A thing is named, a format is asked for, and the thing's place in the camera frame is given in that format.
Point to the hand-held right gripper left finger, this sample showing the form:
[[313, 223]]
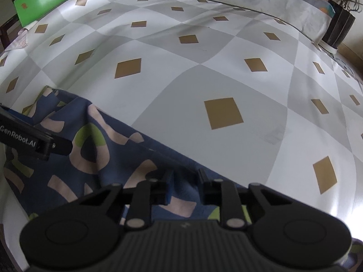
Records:
[[169, 189]]

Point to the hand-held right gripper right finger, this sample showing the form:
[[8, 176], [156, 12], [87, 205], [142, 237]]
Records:
[[202, 184]]

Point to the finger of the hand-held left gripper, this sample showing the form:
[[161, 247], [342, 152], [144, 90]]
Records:
[[59, 148]]

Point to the blue lettered pants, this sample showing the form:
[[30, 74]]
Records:
[[113, 158]]

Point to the pink checked cloth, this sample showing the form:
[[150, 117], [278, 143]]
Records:
[[17, 41]]

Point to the dark wooden chair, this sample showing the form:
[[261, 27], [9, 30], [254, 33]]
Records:
[[7, 31]]

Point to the grey white checked tablecloth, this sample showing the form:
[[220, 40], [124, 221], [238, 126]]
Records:
[[198, 76]]

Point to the green plastic chair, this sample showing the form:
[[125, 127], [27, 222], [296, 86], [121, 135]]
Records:
[[48, 0]]

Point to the white round disc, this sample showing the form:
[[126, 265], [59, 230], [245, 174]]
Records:
[[346, 66]]

